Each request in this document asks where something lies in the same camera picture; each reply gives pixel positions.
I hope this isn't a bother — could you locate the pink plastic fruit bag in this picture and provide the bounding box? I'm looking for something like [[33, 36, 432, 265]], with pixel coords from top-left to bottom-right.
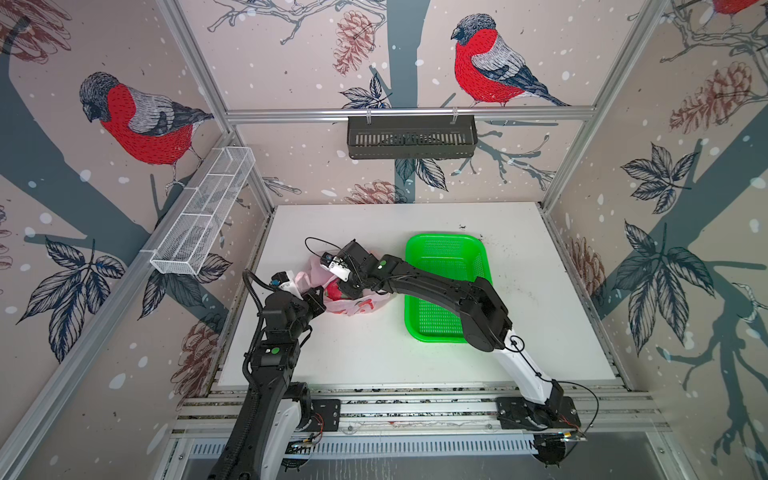
[[278, 253, 394, 317]]

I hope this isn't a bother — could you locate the green plastic basket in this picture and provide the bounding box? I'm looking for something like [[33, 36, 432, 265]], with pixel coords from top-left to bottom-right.
[[404, 233, 492, 344]]

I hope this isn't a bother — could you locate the red dragon fruit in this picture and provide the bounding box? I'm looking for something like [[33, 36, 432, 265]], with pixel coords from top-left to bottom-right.
[[324, 279, 345, 301]]

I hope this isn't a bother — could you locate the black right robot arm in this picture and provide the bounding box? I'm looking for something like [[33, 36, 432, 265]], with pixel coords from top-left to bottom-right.
[[321, 241, 564, 420]]

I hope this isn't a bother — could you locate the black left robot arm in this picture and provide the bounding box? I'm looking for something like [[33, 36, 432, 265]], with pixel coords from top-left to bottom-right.
[[208, 287, 325, 479]]

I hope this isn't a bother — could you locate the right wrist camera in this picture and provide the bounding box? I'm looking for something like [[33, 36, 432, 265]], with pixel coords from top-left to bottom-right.
[[320, 252, 351, 282]]

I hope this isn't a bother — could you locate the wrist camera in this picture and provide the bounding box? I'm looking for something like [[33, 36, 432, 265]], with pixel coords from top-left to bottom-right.
[[270, 271, 299, 295], [320, 252, 351, 282]]

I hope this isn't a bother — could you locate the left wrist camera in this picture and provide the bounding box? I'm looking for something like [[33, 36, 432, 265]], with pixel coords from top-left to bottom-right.
[[270, 271, 299, 295]]

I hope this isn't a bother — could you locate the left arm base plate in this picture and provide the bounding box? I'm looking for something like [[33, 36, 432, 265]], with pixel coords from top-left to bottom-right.
[[301, 399, 341, 433]]

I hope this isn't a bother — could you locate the white wire mesh shelf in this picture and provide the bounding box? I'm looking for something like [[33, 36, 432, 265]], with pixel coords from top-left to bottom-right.
[[150, 146, 255, 275]]

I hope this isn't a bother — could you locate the black hanging wall basket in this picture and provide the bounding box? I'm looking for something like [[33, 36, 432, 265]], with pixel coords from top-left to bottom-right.
[[347, 115, 478, 160]]

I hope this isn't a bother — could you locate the aluminium rail frame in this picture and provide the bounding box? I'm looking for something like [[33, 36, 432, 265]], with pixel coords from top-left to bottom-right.
[[170, 383, 667, 460]]

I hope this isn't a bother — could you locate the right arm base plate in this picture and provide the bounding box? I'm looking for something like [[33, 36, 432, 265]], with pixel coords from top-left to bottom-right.
[[495, 396, 582, 432]]

